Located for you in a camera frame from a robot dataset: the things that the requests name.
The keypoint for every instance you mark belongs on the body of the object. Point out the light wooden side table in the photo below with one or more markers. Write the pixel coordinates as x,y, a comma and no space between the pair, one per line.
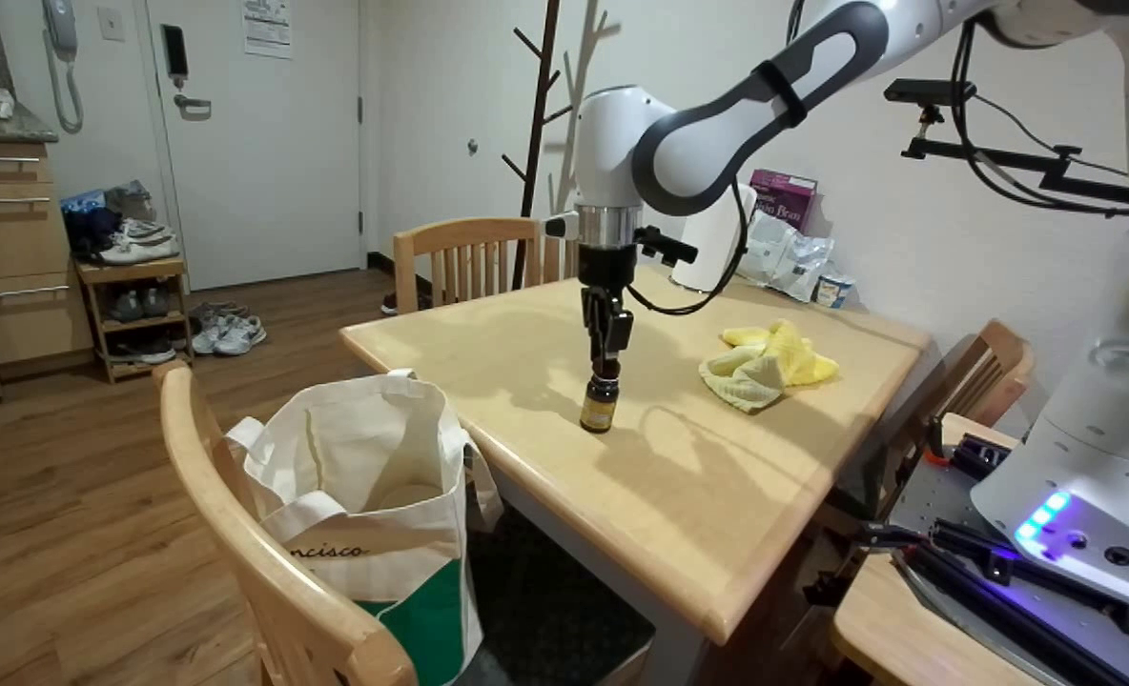
902,634

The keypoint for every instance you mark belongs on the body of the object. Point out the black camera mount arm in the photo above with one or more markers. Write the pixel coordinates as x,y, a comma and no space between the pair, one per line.
1034,160

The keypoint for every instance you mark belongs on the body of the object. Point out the pink box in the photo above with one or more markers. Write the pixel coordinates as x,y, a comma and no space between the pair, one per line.
786,191

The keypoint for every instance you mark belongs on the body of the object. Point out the dark brown coat rack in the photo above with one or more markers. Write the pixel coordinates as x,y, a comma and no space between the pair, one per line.
534,129

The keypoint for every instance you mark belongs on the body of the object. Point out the wooden shoe rack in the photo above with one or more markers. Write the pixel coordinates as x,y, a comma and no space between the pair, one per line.
132,272

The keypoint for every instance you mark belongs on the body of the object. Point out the black door lock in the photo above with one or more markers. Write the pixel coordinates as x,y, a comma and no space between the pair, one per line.
176,51

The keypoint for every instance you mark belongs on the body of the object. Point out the grey metal base plate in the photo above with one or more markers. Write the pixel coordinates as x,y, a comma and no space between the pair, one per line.
941,502

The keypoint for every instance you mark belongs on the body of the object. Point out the white door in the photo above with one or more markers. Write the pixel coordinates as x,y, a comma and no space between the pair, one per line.
271,164

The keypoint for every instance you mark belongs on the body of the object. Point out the wooden block with black device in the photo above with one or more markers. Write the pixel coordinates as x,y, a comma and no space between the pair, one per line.
979,447

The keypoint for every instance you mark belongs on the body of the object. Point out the dark blue shoes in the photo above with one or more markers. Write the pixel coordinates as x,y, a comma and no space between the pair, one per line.
90,221

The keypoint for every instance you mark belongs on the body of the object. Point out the light wooden cabinet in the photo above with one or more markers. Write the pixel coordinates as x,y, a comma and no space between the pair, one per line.
17,254

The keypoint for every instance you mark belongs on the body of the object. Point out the black exterior camera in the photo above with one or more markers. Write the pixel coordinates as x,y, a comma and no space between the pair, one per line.
931,94

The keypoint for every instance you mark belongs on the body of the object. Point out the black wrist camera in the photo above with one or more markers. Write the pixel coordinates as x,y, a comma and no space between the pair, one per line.
666,247

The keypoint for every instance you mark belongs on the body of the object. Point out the white sneakers pair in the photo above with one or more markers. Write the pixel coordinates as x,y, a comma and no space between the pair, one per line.
143,243

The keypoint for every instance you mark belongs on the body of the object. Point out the clear plastic bag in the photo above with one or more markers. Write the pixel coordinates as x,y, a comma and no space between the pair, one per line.
786,254

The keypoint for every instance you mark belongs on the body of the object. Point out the yellow microfibre cloth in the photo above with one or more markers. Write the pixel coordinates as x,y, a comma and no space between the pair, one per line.
762,366

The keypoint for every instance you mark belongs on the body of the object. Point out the grey shoes pair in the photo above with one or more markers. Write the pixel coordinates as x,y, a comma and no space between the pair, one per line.
137,304

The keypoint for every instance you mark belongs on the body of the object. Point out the white sneaker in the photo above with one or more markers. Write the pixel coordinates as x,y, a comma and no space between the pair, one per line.
244,336
216,333

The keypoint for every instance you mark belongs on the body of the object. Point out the small dark glass bottle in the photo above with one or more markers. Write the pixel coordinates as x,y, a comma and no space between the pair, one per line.
602,408

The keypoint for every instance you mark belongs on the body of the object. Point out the white wall phone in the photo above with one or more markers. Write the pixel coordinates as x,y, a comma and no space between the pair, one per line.
64,40

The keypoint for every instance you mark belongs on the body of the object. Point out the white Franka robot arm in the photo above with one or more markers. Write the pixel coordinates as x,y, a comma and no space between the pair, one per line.
717,140

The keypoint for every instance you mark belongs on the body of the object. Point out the white light switch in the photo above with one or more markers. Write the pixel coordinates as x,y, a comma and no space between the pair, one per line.
107,23

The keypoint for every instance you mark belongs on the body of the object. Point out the small white box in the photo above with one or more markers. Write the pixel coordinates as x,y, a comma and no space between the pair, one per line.
837,292

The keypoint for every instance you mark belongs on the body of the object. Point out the white and green tote bag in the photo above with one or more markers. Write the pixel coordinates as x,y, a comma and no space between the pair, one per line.
376,496

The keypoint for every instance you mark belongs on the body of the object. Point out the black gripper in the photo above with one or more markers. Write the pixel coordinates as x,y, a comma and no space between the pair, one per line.
607,279

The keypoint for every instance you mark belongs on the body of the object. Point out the pale wooden coat rack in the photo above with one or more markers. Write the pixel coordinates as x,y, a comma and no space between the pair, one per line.
575,64

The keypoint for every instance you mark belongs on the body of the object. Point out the long black bar clamp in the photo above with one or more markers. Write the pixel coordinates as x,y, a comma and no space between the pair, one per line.
1022,616

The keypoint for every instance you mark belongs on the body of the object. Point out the white paper notice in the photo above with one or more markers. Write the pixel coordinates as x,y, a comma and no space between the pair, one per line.
270,28

